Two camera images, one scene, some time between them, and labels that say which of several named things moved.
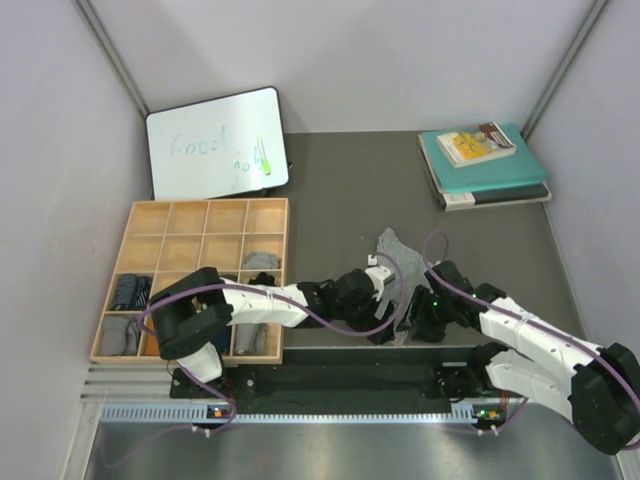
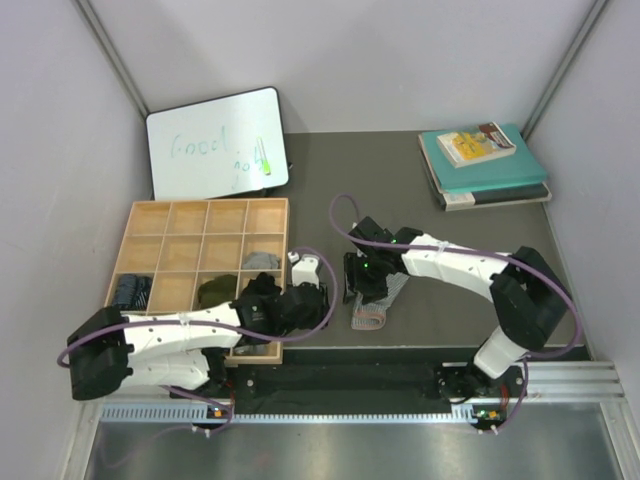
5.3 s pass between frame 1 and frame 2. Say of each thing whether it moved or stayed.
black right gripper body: moved
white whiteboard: stayed
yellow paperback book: stayed
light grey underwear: stayed
